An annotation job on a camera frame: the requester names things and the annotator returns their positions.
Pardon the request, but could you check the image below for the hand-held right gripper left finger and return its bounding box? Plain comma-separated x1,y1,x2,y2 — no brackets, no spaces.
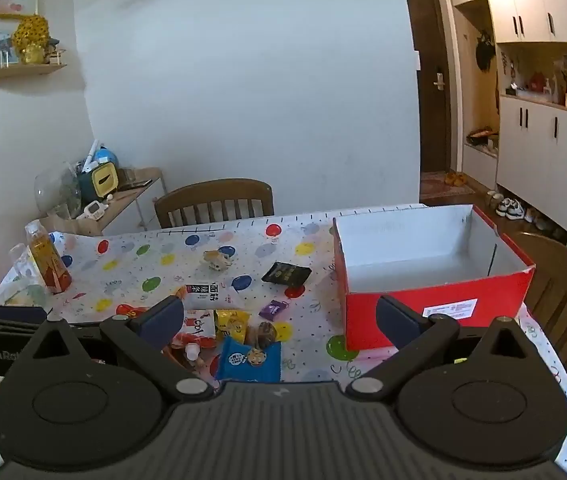
13,296,214,402

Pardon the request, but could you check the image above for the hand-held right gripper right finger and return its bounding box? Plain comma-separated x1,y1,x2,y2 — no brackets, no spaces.
346,295,554,401

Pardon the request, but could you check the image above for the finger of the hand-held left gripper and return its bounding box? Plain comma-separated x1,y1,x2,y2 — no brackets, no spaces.
0,303,48,322

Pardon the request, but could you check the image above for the red white drink pouch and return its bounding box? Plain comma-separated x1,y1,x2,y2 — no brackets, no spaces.
172,310,217,362

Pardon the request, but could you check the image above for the white snack packet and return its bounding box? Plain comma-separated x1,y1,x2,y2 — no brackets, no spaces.
183,280,246,311

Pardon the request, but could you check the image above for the red cardboard box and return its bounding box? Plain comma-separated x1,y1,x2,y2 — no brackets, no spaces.
332,204,537,352

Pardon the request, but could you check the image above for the yellow snack packet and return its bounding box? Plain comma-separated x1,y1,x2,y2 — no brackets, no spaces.
214,310,250,343

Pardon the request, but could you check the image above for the blue snack packet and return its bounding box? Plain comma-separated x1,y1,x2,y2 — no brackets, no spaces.
213,336,283,383

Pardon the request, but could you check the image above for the brown cookie packet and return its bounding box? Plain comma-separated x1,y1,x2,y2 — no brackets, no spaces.
256,322,279,349

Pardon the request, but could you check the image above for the purple candy packet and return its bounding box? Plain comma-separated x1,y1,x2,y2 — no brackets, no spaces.
258,299,287,322

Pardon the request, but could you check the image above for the black snack packet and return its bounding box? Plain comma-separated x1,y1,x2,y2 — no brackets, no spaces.
262,261,313,286

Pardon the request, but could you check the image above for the orange drink bottle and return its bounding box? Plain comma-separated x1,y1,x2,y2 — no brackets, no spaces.
24,221,72,295

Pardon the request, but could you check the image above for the balloon print tablecloth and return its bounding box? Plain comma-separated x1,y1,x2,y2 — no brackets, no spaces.
0,204,567,480

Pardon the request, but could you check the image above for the wooden side table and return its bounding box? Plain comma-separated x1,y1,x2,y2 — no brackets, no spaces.
38,167,166,237

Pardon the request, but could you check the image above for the wooden slat-back chair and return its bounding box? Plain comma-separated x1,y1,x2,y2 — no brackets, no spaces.
154,178,275,230

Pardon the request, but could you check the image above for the clear glass vase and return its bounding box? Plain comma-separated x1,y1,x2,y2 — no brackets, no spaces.
34,161,82,217

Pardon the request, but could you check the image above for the patterned door mat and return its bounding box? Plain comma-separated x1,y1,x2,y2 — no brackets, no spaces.
419,172,477,202

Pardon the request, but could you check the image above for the yellow tissue box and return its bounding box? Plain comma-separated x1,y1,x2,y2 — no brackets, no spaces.
79,156,120,200

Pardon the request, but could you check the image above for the pair of white sneakers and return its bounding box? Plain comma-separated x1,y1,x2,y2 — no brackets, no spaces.
496,197,525,220

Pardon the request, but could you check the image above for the blue ball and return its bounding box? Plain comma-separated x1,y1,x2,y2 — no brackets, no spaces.
94,146,120,167

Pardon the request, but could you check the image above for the brown door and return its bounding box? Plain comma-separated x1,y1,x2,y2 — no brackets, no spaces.
403,0,457,177

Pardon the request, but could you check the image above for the yellow flower ornament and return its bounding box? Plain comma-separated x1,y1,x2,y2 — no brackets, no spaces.
12,15,52,65

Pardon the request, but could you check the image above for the black hanging bag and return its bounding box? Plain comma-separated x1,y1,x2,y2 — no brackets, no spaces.
475,30,495,73

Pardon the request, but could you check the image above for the white wall cabinet unit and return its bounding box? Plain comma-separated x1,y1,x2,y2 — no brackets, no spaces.
447,0,567,247

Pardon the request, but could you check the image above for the wooden wall shelf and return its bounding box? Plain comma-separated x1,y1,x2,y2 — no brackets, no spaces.
0,50,68,84

